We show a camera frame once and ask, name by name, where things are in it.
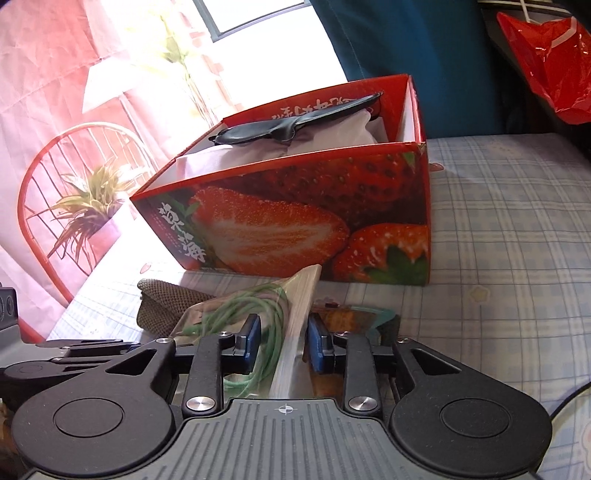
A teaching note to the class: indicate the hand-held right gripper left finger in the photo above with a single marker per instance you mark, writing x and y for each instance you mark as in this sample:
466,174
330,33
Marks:
253,344

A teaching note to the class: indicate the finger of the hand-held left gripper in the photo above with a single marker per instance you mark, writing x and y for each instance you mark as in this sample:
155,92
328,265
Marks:
87,355

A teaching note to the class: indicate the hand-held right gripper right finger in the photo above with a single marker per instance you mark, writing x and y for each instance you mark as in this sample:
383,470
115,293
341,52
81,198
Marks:
316,344

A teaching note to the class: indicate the red strawberry print cardboard box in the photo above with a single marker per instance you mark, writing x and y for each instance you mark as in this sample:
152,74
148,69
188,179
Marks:
286,221

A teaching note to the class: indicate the brown and teal soft item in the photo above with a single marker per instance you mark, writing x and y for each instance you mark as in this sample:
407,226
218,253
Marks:
355,321

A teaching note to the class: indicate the brown knit cloth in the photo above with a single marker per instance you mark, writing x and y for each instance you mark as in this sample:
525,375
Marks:
166,304

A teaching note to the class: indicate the dark blue curtain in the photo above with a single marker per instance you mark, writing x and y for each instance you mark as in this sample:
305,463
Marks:
392,46

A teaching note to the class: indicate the window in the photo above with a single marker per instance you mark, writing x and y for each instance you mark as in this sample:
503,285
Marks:
249,16

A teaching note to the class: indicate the red plastic bag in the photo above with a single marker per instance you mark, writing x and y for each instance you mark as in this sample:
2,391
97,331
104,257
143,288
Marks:
549,74

